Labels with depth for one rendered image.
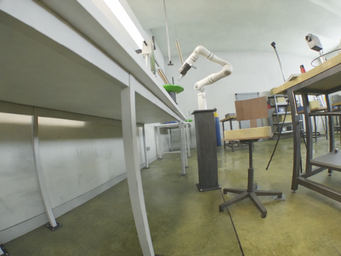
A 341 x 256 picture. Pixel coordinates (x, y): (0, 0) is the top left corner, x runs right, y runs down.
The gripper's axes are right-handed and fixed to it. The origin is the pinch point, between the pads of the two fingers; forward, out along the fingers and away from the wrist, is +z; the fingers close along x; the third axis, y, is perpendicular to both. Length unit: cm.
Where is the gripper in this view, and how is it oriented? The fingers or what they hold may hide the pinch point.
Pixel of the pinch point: (178, 80)
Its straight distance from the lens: 134.1
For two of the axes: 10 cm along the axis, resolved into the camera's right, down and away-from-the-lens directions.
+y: -5.0, -7.6, 4.1
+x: -6.6, 0.2, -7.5
